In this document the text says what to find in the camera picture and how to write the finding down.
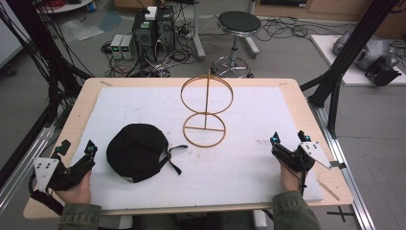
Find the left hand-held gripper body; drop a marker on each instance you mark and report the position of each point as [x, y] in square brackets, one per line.
[46, 171]

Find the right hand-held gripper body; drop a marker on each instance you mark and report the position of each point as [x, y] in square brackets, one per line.
[314, 151]

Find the black cap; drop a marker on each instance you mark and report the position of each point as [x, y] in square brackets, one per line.
[135, 153]

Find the person's right hand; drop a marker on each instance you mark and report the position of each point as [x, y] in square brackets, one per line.
[290, 180]

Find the person's left hand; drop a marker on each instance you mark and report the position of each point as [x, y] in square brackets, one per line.
[79, 191]

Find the white table mat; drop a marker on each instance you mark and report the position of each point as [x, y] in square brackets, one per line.
[230, 172]

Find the white platform board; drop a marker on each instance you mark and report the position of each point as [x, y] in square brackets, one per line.
[325, 54]

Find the black device on platform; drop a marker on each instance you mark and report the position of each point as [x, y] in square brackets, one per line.
[381, 74]

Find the grey power supply unit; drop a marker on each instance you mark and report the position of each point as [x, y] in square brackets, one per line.
[127, 47]
[116, 46]

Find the grey robot housing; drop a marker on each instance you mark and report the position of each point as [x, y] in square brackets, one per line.
[372, 51]

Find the clear plastic sheet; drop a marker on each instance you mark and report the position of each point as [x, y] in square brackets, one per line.
[81, 30]

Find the black round stool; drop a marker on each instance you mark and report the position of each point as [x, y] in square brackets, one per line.
[239, 22]

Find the black computer tower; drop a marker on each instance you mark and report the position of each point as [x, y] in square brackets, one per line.
[143, 35]
[165, 28]

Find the white table leg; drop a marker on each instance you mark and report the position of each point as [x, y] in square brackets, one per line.
[198, 35]

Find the white box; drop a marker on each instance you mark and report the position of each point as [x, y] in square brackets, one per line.
[151, 12]

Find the aluminium rail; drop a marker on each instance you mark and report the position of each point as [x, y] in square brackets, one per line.
[22, 166]
[348, 179]

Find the black metal frame stand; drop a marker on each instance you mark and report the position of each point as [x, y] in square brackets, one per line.
[348, 51]
[48, 48]

